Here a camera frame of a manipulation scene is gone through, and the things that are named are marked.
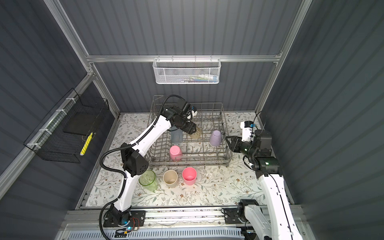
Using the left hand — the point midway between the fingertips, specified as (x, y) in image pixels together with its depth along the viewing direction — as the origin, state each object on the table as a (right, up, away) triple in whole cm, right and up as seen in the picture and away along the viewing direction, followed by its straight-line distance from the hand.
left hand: (193, 129), depth 86 cm
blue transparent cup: (-11, -3, +7) cm, 14 cm away
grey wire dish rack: (+11, -12, +15) cm, 22 cm away
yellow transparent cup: (+2, -3, +5) cm, 7 cm away
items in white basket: (+4, +32, +5) cm, 32 cm away
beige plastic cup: (-14, -28, -1) cm, 31 cm away
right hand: (+18, -4, -15) cm, 24 cm away
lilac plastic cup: (+13, -5, +4) cm, 15 cm away
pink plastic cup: (-10, -13, -3) cm, 17 cm away
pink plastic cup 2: (-3, -27, 0) cm, 27 cm away
